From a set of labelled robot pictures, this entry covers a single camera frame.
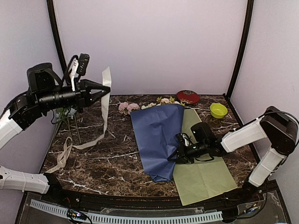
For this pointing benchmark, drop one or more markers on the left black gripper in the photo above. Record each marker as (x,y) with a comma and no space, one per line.
(84,95)

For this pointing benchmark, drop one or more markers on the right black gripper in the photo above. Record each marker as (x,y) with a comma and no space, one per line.
(183,157)

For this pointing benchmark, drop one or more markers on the pink rose stem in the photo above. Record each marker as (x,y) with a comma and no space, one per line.
(126,108)

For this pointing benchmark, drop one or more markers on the light blue wrapping paper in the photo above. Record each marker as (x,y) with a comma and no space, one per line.
(155,130)

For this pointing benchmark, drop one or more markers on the cream ribbon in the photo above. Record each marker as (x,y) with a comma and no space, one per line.
(68,144)

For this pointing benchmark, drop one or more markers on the cream rose stem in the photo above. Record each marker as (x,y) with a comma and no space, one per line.
(168,101)

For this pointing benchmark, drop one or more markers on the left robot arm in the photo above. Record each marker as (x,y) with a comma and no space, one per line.
(19,114)

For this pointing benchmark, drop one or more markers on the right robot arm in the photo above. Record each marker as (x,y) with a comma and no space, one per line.
(278,127)

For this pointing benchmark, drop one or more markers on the yellow-green wrapping paper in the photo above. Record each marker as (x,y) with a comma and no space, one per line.
(201,180)

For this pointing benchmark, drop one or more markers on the remaining white rose stems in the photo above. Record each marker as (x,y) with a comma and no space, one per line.
(65,115)

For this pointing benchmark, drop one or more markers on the lime green bowl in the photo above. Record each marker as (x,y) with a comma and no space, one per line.
(218,111)

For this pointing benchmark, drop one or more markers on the red decorated round plate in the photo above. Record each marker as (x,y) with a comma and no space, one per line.
(188,97)

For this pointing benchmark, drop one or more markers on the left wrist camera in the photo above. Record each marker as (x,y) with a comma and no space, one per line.
(76,69)

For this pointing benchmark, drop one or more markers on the white slotted cable duct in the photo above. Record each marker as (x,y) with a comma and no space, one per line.
(79,217)

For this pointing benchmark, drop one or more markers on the left black frame post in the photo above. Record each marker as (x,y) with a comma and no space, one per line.
(56,34)

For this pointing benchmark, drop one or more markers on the black frame post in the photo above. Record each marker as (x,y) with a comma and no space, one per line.
(242,47)
(56,34)

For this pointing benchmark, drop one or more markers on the right black frame post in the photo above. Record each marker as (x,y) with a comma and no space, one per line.
(242,47)

